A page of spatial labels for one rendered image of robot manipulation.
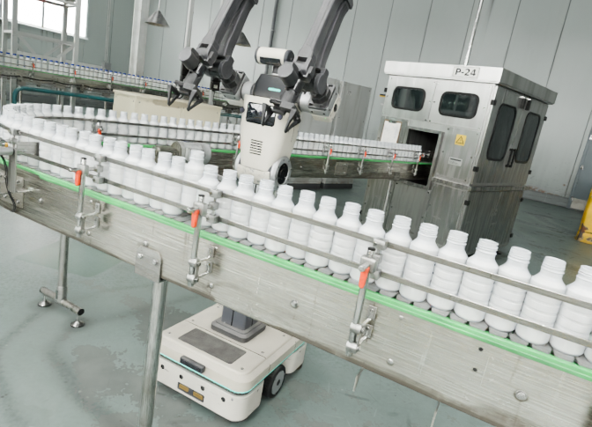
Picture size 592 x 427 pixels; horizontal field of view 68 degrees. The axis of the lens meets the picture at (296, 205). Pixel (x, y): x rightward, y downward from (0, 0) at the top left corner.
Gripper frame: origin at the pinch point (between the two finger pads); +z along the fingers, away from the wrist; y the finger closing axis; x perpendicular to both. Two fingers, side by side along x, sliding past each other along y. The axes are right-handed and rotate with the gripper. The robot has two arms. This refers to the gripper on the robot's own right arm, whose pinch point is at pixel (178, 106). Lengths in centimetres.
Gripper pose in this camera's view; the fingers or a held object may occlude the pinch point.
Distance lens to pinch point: 184.7
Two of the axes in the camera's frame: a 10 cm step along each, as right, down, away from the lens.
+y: 8.8, 3.0, -3.7
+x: 2.6, 3.3, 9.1
